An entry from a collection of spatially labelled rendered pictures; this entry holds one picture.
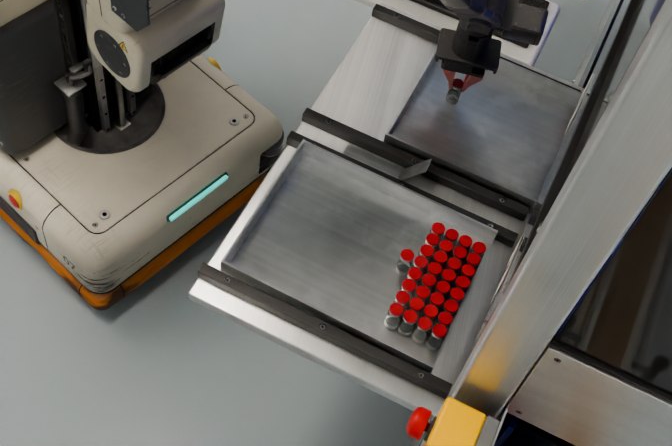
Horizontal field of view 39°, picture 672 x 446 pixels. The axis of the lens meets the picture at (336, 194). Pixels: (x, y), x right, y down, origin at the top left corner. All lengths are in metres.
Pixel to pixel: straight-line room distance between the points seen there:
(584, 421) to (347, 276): 0.44
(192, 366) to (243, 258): 0.91
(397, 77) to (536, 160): 0.28
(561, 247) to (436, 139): 0.71
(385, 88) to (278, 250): 0.38
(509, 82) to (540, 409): 0.71
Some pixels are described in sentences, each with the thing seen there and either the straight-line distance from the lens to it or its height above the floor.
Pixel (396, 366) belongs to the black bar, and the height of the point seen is 0.90.
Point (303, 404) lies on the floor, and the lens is 2.29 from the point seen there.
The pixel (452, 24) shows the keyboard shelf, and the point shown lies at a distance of 1.90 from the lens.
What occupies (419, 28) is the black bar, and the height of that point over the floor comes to 0.90.
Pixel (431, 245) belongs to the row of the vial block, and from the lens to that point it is 1.43.
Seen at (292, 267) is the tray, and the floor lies 0.88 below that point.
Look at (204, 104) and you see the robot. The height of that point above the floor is 0.28.
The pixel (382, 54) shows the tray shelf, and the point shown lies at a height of 0.88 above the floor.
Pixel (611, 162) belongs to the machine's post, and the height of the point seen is 1.52.
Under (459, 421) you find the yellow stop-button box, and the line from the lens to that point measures 1.20.
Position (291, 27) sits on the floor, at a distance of 2.95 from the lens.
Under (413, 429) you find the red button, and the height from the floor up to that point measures 1.01.
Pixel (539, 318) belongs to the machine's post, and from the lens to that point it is 1.03.
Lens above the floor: 2.12
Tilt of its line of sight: 55 degrees down
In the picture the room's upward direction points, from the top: 12 degrees clockwise
